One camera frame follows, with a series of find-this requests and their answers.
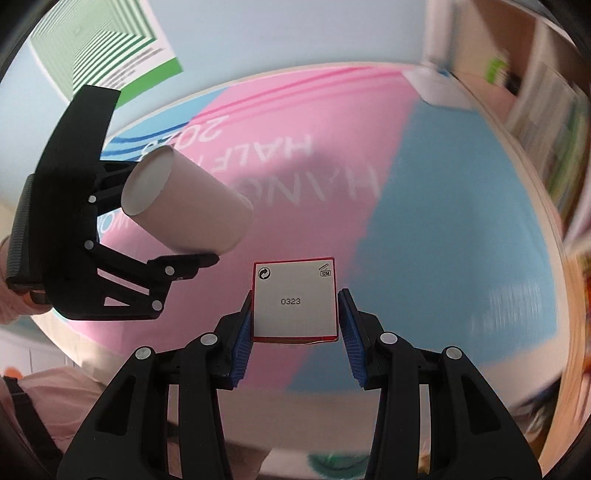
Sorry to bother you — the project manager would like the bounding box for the person's left hand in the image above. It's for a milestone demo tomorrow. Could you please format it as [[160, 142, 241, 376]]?
[[0, 235, 48, 325]]

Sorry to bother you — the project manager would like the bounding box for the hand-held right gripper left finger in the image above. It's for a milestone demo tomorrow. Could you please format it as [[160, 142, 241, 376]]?
[[58, 291, 254, 480]]

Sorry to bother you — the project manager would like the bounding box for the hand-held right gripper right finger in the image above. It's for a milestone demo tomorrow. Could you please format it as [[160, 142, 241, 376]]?
[[337, 289, 543, 480]]

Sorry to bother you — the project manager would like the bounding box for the green striped wall poster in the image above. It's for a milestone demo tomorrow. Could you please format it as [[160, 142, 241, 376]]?
[[28, 0, 184, 109]]

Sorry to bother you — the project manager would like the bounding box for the white paper cup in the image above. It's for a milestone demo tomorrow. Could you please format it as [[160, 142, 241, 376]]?
[[121, 147, 254, 254]]

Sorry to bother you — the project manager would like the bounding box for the wooden bookshelf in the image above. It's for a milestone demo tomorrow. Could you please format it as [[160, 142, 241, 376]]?
[[425, 0, 591, 259]]

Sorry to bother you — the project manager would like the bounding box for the pink and blue printed towel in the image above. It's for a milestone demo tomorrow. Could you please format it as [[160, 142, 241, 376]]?
[[50, 62, 561, 402]]

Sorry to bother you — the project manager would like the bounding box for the small white red-edged box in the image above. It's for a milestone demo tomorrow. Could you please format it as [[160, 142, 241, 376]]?
[[249, 256, 341, 344]]

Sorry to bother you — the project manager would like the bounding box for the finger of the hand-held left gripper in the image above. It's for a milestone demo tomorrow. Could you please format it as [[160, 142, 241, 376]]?
[[90, 161, 140, 219], [52, 239, 221, 321]]

